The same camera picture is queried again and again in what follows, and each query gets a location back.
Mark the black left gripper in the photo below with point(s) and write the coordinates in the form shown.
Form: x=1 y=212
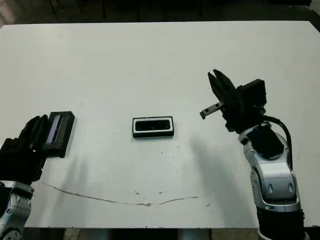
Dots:
x=20 y=162

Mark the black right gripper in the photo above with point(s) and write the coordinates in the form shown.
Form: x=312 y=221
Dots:
x=235 y=112

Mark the black box lid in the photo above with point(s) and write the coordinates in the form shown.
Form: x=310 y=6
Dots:
x=63 y=135

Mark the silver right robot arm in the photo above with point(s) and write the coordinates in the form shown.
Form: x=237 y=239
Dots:
x=275 y=185

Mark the black box with white insert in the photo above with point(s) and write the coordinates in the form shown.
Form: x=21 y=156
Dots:
x=135 y=135

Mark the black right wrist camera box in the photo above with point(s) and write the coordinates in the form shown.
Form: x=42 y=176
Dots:
x=255 y=93

